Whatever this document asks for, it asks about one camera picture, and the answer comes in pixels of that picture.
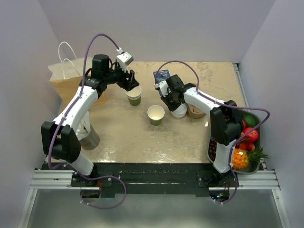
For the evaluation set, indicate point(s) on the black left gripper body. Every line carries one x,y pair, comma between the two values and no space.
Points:
117,76

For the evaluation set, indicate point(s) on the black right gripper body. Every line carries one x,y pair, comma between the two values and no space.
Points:
170,100

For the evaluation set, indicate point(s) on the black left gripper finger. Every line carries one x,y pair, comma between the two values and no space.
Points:
133,82
128,81

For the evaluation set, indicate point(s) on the green paper cup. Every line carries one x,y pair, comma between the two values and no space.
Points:
156,114

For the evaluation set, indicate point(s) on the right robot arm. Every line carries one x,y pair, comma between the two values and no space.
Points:
225,118

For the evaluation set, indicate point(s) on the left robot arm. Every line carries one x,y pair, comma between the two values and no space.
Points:
59,136

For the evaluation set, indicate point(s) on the blue razor blister pack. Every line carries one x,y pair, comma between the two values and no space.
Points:
162,75

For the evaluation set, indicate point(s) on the stacked green paper cups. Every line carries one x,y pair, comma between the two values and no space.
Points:
134,96

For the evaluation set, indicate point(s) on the stack of white lids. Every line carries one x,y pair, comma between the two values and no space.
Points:
180,112

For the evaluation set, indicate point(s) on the brown pulp cup carrier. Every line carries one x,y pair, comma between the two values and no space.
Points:
194,112

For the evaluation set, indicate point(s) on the brown paper bag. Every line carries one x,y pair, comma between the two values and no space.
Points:
66,75

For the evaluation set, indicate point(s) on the grey metal cup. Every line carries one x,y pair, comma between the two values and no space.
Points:
88,139

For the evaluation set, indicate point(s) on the green avocado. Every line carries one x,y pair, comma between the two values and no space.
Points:
249,121

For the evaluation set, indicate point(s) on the red apple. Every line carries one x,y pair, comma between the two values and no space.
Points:
252,136

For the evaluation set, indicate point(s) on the orange pineapple toy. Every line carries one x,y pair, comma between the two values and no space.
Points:
243,158

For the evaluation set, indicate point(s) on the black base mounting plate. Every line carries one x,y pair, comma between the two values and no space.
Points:
109,179

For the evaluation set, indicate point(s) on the grey fruit tray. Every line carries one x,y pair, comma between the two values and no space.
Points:
244,144

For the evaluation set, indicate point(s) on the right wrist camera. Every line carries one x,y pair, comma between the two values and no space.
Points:
162,87

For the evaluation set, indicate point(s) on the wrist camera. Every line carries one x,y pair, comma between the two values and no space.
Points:
162,87
124,59

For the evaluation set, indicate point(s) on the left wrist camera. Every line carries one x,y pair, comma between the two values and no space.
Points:
124,59

